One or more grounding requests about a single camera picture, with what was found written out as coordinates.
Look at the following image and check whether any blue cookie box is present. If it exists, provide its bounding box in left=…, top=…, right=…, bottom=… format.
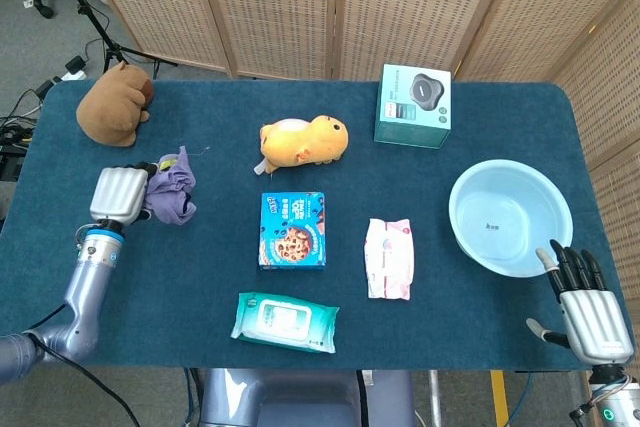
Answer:
left=258, top=191, right=327, bottom=272

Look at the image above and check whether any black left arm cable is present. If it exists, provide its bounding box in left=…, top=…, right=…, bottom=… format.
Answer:
left=19, top=304, right=141, bottom=427

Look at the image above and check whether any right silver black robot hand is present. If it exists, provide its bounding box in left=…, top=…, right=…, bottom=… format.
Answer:
left=525, top=239, right=636, bottom=366

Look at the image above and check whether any pink wet wipes pack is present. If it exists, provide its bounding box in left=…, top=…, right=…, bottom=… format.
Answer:
left=363, top=217, right=415, bottom=301

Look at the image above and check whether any teal product box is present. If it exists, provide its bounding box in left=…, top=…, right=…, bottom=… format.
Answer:
left=373, top=63, right=453, bottom=150

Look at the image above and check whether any yellow capybara plush toy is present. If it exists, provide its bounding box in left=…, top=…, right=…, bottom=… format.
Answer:
left=253, top=114, right=350, bottom=178

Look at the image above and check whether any wicker folding screen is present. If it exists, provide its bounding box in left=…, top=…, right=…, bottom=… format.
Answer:
left=72, top=0, right=640, bottom=378

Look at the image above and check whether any grey-blue robot torso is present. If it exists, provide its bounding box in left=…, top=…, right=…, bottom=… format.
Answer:
left=199, top=368, right=416, bottom=427

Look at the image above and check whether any green wet wipes pack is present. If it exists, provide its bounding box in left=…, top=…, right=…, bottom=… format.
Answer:
left=230, top=291, right=340, bottom=355

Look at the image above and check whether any black floor cable bundle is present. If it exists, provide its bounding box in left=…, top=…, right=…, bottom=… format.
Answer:
left=0, top=86, right=46, bottom=183

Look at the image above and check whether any brown capybara plush toy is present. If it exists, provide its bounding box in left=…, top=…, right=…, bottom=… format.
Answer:
left=75, top=60, right=155, bottom=148

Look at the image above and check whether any silver metal table leg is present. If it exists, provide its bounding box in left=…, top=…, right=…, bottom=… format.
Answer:
left=428, top=369, right=445, bottom=427

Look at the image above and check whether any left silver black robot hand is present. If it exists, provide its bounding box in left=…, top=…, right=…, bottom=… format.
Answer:
left=88, top=161, right=159, bottom=234

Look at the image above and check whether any black tripod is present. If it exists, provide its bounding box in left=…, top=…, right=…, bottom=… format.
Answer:
left=29, top=0, right=179, bottom=79

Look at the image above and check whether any light blue plastic basin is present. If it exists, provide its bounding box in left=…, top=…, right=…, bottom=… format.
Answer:
left=448, top=159, right=575, bottom=278

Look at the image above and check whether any purple cloth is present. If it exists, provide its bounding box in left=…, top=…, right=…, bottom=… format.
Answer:
left=143, top=145, right=198, bottom=227

